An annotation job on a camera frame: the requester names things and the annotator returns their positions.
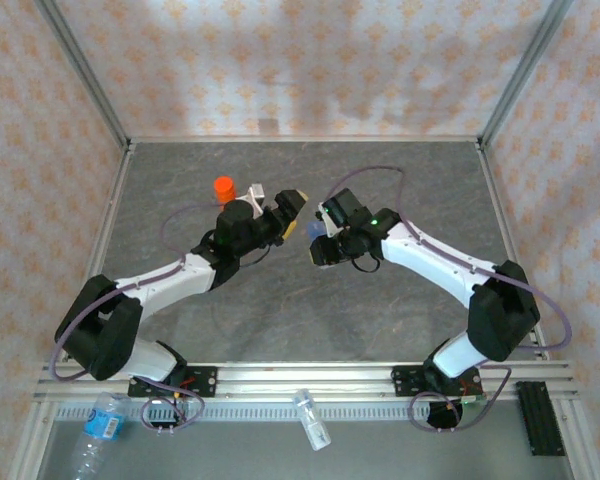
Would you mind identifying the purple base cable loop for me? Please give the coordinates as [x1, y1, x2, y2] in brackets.
[139, 377, 206, 434]
[408, 366, 512, 432]

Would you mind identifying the grey slotted cable duct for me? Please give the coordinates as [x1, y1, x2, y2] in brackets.
[53, 403, 434, 422]

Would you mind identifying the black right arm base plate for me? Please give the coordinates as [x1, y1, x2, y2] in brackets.
[391, 364, 483, 399]

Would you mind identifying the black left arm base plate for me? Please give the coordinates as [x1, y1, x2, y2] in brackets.
[128, 366, 218, 400]

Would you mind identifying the small clear plastic bottle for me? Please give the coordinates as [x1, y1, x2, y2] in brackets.
[292, 388, 332, 452]

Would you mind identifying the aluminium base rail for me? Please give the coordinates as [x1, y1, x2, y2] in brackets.
[32, 360, 579, 401]

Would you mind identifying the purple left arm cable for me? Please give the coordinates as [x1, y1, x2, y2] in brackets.
[52, 202, 226, 385]

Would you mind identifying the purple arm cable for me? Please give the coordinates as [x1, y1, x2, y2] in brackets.
[327, 165, 574, 354]
[52, 202, 226, 385]

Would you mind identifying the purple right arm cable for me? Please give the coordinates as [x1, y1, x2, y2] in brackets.
[327, 165, 574, 354]

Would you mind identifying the aluminium corner post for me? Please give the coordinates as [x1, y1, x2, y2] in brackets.
[33, 0, 132, 149]
[479, 0, 576, 147]

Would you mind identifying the clear plastic water bottle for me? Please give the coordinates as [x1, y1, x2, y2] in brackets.
[69, 392, 131, 480]

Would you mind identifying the black ribbed plate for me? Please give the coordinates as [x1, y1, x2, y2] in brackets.
[515, 381, 566, 457]

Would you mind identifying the aluminium table edge rail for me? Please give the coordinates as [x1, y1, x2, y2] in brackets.
[127, 133, 484, 146]
[476, 142, 551, 361]
[77, 142, 136, 366]

